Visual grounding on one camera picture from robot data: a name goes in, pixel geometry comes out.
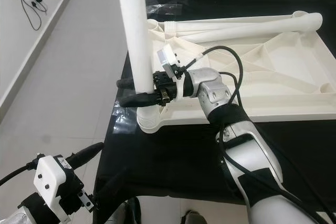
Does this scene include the clear tape strip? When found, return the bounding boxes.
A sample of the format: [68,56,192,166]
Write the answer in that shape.
[146,4,170,16]

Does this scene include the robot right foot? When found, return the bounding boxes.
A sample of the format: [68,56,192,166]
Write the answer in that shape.
[181,211,208,224]

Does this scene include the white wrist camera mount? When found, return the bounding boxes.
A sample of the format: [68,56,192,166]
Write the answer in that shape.
[33,154,75,220]
[156,45,184,80]

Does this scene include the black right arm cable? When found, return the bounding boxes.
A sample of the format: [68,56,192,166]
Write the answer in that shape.
[185,46,326,219]

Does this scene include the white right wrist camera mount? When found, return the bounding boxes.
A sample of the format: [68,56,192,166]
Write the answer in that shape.
[156,45,184,80]

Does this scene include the white plastic table top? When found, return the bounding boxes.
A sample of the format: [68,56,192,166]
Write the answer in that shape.
[136,10,336,133]

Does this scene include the black tablecloth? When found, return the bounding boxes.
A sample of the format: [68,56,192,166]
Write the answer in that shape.
[93,0,336,206]

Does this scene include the white plastic table leg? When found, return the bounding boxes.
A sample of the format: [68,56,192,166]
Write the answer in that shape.
[194,13,324,44]
[163,15,300,33]
[115,0,162,122]

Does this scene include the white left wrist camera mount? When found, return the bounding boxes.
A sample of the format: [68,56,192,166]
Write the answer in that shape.
[33,154,75,220]

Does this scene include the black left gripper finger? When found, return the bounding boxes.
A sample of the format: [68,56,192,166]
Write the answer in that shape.
[91,169,127,210]
[68,142,105,168]

